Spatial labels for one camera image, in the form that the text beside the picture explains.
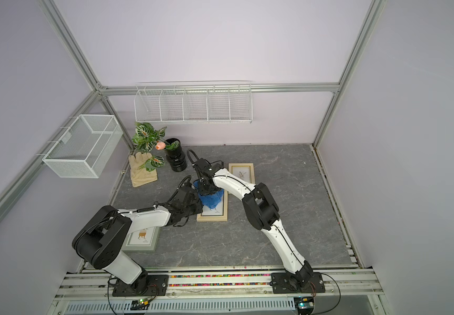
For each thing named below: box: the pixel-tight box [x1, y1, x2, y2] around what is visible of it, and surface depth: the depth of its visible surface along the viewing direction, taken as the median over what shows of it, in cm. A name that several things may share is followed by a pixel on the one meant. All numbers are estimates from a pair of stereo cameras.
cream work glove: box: [128, 151, 158, 188], surface depth 110 cm
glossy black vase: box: [164, 137, 187, 172], surface depth 106 cm
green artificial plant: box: [131, 122, 181, 172], surface depth 86 cm
